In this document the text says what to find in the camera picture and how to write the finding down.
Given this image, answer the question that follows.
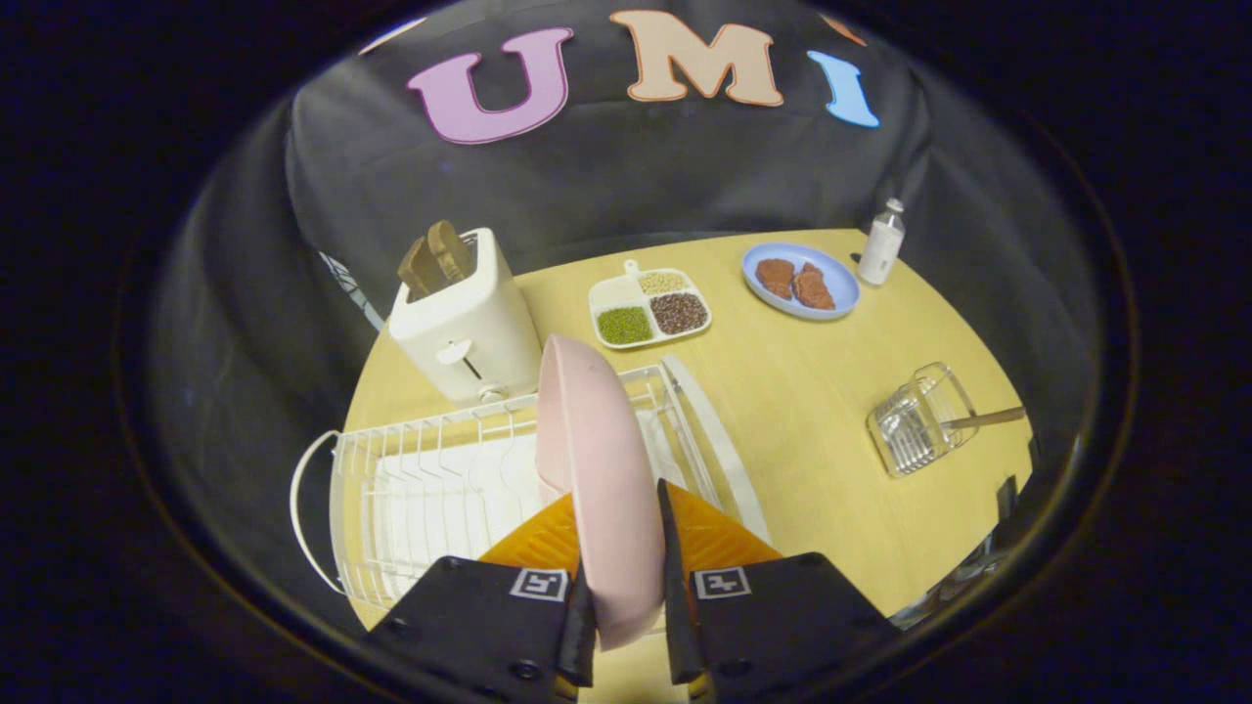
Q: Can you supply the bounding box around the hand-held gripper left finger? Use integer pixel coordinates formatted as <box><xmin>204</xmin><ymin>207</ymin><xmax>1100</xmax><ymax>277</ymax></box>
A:
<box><xmin>367</xmin><ymin>492</ymin><xmax>599</xmax><ymax>704</ymax></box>

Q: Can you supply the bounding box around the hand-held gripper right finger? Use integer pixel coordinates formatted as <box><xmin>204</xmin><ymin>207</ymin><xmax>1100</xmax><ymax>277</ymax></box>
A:
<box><xmin>656</xmin><ymin>478</ymin><xmax>901</xmax><ymax>704</ymax></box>

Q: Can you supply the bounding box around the pink plate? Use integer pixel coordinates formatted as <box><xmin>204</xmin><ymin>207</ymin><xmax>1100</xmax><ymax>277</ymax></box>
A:
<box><xmin>536</xmin><ymin>334</ymin><xmax>668</xmax><ymax>651</ymax></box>

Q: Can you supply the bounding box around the white wire dish rack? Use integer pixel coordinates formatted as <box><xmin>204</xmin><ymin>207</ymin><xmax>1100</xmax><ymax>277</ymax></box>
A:
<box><xmin>290</xmin><ymin>353</ymin><xmax>773</xmax><ymax>612</ymax></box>

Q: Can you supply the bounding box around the clear wire basket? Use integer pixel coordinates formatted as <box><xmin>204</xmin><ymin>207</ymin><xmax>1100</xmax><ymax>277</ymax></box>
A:
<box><xmin>866</xmin><ymin>362</ymin><xmax>980</xmax><ymax>479</ymax></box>

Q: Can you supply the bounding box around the wooden spoon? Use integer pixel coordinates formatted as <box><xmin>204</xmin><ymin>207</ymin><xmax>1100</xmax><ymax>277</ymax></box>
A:
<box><xmin>941</xmin><ymin>406</ymin><xmax>1027</xmax><ymax>432</ymax></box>

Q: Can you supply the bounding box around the blue plate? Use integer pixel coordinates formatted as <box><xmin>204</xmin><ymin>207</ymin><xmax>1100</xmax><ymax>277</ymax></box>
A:
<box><xmin>740</xmin><ymin>242</ymin><xmax>862</xmax><ymax>322</ymax></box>

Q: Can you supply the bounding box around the white divided tray with grains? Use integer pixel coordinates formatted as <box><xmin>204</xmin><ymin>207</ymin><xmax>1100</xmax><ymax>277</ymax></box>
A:
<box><xmin>588</xmin><ymin>259</ymin><xmax>713</xmax><ymax>350</ymax></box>

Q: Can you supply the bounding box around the white toaster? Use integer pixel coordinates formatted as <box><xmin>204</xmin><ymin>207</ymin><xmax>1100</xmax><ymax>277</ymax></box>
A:
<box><xmin>388</xmin><ymin>228</ymin><xmax>544</xmax><ymax>408</ymax></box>

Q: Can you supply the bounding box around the brown meat piece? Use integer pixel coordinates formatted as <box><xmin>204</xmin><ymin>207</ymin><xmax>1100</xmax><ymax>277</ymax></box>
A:
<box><xmin>791</xmin><ymin>262</ymin><xmax>836</xmax><ymax>311</ymax></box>
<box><xmin>754</xmin><ymin>258</ymin><xmax>796</xmax><ymax>300</ymax></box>

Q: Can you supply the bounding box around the brown toast slice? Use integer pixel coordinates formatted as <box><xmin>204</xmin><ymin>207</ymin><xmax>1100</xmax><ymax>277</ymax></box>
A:
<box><xmin>397</xmin><ymin>236</ymin><xmax>447</xmax><ymax>301</ymax></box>
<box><xmin>427</xmin><ymin>220</ymin><xmax>475</xmax><ymax>285</ymax></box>

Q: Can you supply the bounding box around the small white bottle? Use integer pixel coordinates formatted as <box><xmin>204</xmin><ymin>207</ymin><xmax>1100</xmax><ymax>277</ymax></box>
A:
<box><xmin>858</xmin><ymin>198</ymin><xmax>907</xmax><ymax>286</ymax></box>

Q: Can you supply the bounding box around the black backdrop cloth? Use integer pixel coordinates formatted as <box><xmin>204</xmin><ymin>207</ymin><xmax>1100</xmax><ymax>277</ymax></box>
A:
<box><xmin>147</xmin><ymin>0</ymin><xmax>1106</xmax><ymax>549</ymax></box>

